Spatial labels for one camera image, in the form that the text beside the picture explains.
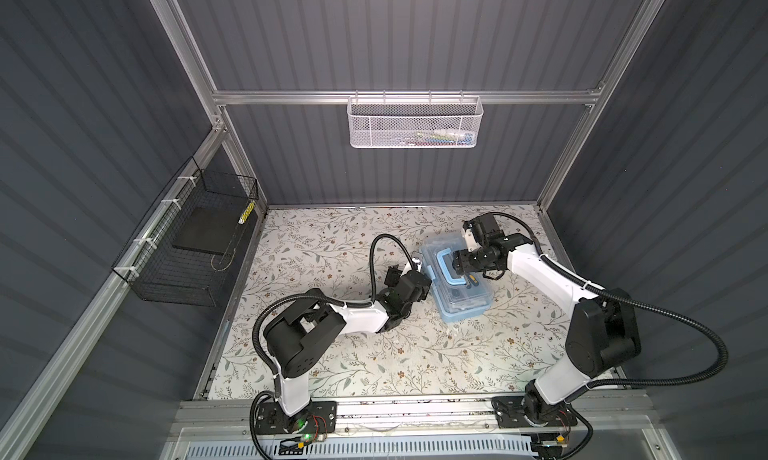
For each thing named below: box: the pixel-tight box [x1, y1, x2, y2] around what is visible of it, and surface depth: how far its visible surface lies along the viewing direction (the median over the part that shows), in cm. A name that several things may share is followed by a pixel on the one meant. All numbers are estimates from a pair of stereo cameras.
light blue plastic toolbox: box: [420, 231, 494, 324], surface depth 88 cm
